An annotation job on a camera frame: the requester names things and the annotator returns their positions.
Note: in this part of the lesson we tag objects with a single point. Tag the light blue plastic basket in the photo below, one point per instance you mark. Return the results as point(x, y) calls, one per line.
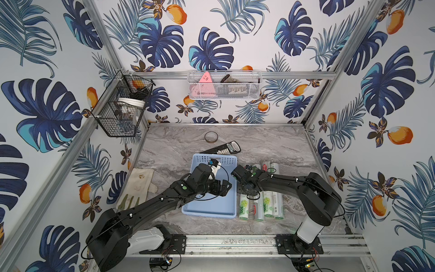
point(219, 207)

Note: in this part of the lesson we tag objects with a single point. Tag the pink triangle item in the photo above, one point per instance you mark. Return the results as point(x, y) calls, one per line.
point(204, 88)

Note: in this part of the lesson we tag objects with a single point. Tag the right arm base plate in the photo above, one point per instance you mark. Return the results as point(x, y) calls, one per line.
point(293, 245)

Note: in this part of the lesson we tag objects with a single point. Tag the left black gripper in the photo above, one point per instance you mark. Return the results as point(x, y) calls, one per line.
point(220, 185)

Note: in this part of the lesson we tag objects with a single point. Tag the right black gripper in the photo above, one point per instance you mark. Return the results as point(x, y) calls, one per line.
point(239, 191)

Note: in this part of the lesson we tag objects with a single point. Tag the plastic wrap roll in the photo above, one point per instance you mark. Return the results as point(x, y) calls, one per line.
point(268, 205)
point(244, 207)
point(259, 208)
point(277, 197)

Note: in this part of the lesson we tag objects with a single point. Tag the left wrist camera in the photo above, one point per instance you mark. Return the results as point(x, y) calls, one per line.
point(214, 164)

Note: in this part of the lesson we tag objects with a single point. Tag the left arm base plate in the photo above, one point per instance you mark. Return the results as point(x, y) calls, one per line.
point(173, 244)

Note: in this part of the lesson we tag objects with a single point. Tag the white container in wire basket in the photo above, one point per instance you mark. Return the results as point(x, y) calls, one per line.
point(130, 107)

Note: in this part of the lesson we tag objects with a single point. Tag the aluminium front rail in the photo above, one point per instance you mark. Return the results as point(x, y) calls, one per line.
point(253, 246)

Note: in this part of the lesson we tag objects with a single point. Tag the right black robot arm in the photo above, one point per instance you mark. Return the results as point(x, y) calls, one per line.
point(320, 201)

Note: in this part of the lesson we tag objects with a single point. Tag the white mesh wall basket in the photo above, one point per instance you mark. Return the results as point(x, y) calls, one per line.
point(232, 85)

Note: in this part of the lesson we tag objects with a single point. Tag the black wire wall basket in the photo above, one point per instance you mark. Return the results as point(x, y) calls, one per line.
point(120, 110)

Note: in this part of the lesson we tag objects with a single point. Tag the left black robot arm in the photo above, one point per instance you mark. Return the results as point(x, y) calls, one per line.
point(108, 241)

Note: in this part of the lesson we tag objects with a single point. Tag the beige work glove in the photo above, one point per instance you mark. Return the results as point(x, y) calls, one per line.
point(138, 186)

